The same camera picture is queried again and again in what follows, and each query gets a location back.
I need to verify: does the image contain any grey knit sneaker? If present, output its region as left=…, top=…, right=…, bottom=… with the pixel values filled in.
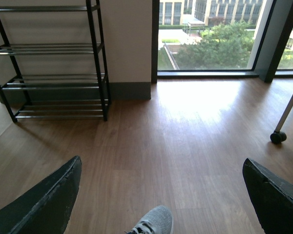
left=126, top=205, right=173, bottom=234

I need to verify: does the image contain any black metal shoe rack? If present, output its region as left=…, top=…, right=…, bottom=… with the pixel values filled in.
left=0, top=0, right=111, bottom=122

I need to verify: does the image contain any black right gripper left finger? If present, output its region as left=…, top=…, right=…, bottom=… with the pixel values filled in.
left=0, top=156, right=82, bottom=234

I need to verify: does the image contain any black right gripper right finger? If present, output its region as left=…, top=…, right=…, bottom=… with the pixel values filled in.
left=242, top=158, right=293, bottom=234

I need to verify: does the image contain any dark window frame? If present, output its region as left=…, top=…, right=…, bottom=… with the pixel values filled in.
left=151, top=0, right=293, bottom=83

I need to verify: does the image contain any white chair leg with caster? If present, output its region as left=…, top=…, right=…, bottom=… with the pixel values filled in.
left=270, top=94, right=293, bottom=144

